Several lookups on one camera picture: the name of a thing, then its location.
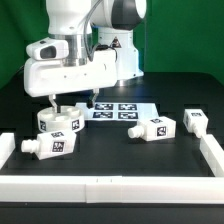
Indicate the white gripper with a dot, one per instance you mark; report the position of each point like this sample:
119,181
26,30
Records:
43,78

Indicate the white marker sheet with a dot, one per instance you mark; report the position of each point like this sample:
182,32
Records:
104,111

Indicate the white left fence bar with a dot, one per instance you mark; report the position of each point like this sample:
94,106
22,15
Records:
7,145

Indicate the white fence bar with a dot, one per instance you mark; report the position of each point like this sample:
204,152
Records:
7,145
68,189
213,154

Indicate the white front fence bar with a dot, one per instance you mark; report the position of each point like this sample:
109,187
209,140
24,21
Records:
68,189

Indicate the white right fence bar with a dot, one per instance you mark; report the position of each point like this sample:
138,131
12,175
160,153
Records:
213,154

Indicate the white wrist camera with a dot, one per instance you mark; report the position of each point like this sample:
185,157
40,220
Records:
48,49

